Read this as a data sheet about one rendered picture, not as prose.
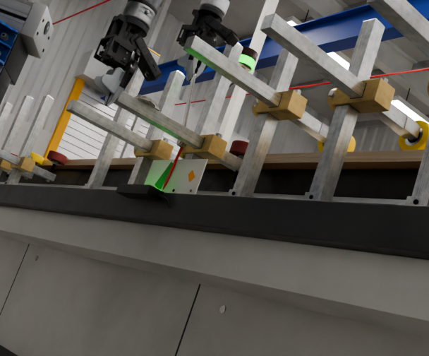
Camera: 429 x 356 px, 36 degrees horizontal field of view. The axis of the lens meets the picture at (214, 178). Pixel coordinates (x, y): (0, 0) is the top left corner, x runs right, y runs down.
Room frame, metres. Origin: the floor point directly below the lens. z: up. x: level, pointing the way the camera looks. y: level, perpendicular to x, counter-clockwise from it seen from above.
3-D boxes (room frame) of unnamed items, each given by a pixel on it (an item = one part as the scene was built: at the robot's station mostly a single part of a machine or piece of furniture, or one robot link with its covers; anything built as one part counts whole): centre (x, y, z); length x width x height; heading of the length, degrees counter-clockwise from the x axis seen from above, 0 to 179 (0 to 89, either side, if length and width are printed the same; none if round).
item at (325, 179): (1.31, -0.21, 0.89); 0.03 x 0.03 x 0.48; 35
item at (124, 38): (1.51, 0.31, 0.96); 0.09 x 0.08 x 0.12; 125
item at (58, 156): (2.79, 0.66, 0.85); 0.08 x 0.08 x 0.11
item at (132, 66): (1.50, 0.28, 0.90); 0.05 x 0.02 x 0.09; 35
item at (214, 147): (1.71, 0.05, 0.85); 0.13 x 0.06 x 0.05; 35
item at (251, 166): (1.52, -0.07, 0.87); 0.03 x 0.03 x 0.48; 35
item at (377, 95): (1.29, -0.23, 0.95); 0.13 x 0.06 x 0.05; 35
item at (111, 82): (1.50, 0.30, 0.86); 0.06 x 0.03 x 0.09; 125
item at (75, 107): (1.85, 0.25, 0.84); 0.43 x 0.03 x 0.04; 125
